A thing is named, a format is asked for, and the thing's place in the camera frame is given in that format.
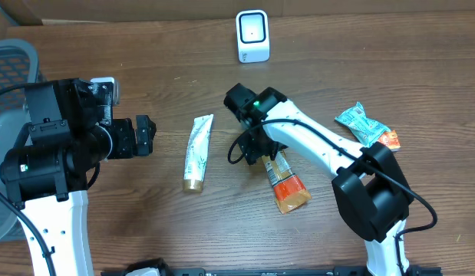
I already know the orange tissue packet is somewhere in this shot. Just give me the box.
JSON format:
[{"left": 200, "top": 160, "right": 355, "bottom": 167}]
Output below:
[{"left": 378, "top": 130, "right": 401, "bottom": 152}]

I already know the white barcode scanner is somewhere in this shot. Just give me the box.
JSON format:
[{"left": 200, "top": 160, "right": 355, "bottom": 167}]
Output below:
[{"left": 236, "top": 9, "right": 270, "bottom": 64}]

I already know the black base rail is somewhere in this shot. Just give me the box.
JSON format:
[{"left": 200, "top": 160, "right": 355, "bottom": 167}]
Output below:
[{"left": 101, "top": 258, "right": 444, "bottom": 276}]

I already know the brown cardboard backboard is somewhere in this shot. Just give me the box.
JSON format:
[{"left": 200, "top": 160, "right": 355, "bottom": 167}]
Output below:
[{"left": 0, "top": 0, "right": 475, "bottom": 25}]

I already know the orange spaghetti packet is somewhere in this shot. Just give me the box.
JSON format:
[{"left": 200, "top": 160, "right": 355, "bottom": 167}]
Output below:
[{"left": 262, "top": 151, "right": 312, "bottom": 214}]

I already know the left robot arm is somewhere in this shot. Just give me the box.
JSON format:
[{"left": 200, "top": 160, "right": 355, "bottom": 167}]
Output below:
[{"left": 0, "top": 77, "right": 157, "bottom": 275}]

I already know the dark grey plastic basket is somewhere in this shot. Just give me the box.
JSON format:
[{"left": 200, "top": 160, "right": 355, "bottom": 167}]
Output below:
[{"left": 0, "top": 39, "right": 40, "bottom": 242}]

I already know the teal snack packet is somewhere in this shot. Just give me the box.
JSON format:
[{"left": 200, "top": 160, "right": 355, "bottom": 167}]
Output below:
[{"left": 335, "top": 102, "right": 391, "bottom": 147}]

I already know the white shampoo tube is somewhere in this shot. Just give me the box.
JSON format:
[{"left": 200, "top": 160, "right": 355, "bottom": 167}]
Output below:
[{"left": 183, "top": 114, "right": 214, "bottom": 193}]

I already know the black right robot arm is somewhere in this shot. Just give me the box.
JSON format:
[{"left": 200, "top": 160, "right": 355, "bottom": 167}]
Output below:
[{"left": 223, "top": 84, "right": 414, "bottom": 275}]

